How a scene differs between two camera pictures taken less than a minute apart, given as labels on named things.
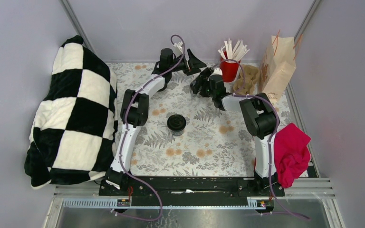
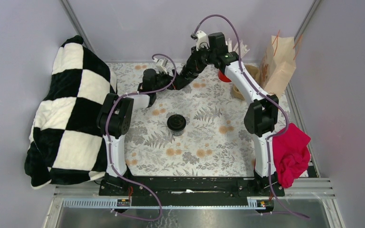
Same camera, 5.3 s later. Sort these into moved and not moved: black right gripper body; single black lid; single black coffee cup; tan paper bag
Moved: black right gripper body
Not moved: tan paper bag; single black lid; single black coffee cup
